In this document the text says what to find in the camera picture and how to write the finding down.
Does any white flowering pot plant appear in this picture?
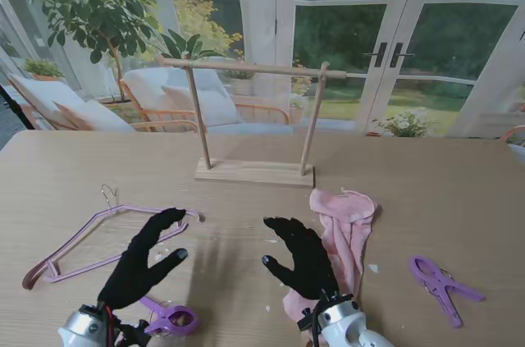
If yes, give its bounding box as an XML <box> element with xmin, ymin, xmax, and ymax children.
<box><xmin>371</xmin><ymin>107</ymin><xmax>438</xmax><ymax>138</ymax></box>

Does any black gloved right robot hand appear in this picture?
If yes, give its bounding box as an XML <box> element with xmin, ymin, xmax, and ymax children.
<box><xmin>261</xmin><ymin>216</ymin><xmax>342</xmax><ymax>302</ymax></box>

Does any purple clothes hanger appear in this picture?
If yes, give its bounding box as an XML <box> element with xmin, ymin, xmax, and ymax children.
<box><xmin>22</xmin><ymin>184</ymin><xmax>206</xmax><ymax>291</ymax></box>

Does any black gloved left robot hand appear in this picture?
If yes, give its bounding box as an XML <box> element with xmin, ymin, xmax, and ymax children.
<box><xmin>97</xmin><ymin>207</ymin><xmax>189</xmax><ymax>311</ymax></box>

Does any dark door handle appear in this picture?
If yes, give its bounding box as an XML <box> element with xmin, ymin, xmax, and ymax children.
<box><xmin>363</xmin><ymin>41</ymin><xmax>389</xmax><ymax>69</ymax></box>
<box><xmin>389</xmin><ymin>41</ymin><xmax>415</xmax><ymax>69</ymax></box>

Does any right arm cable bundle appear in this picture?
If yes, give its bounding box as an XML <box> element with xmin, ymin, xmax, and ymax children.
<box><xmin>309</xmin><ymin>299</ymin><xmax>329</xmax><ymax>347</ymax></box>

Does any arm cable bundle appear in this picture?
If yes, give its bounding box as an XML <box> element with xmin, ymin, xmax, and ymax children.
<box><xmin>309</xmin><ymin>299</ymin><xmax>329</xmax><ymax>347</ymax></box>
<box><xmin>104</xmin><ymin>304</ymin><xmax>124</xmax><ymax>347</ymax></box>

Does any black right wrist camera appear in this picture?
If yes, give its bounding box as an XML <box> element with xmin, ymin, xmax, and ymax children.
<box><xmin>297</xmin><ymin>308</ymin><xmax>325</xmax><ymax>334</ymax></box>

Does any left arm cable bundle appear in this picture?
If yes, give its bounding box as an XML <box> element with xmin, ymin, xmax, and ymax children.
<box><xmin>104</xmin><ymin>304</ymin><xmax>124</xmax><ymax>347</ymax></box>

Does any purple plastic clothes peg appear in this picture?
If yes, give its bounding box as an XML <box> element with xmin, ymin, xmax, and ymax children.
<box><xmin>139</xmin><ymin>295</ymin><xmax>201</xmax><ymax>338</ymax></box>
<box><xmin>408</xmin><ymin>255</ymin><xmax>487</xmax><ymax>329</ymax></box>

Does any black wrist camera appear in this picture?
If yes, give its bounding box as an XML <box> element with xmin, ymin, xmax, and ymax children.
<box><xmin>114</xmin><ymin>317</ymin><xmax>151</xmax><ymax>347</ymax></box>
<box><xmin>297</xmin><ymin>308</ymin><xmax>325</xmax><ymax>334</ymax></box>

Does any white cushioned lounge chair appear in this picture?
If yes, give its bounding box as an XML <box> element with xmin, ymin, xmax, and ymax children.
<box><xmin>6</xmin><ymin>71</ymin><xmax>139</xmax><ymax>133</ymax></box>
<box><xmin>118</xmin><ymin>66</ymin><xmax>290</xmax><ymax>135</ymax></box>

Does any pink square towel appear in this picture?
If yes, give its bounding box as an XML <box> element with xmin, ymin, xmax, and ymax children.
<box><xmin>282</xmin><ymin>188</ymin><xmax>381</xmax><ymax>338</ymax></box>

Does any leafy potted tree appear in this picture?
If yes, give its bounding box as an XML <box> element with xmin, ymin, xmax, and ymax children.
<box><xmin>14</xmin><ymin>0</ymin><xmax>173</xmax><ymax>104</ymax></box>

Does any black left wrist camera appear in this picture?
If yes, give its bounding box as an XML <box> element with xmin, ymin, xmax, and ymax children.
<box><xmin>114</xmin><ymin>317</ymin><xmax>151</xmax><ymax>347</ymax></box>

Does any wooden hanging rack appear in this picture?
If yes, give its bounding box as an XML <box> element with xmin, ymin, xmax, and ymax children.
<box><xmin>157</xmin><ymin>51</ymin><xmax>348</xmax><ymax>189</ymax></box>

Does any small green pot plant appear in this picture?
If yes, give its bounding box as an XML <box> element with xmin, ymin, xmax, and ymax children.
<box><xmin>22</xmin><ymin>57</ymin><xmax>65</xmax><ymax>82</ymax></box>

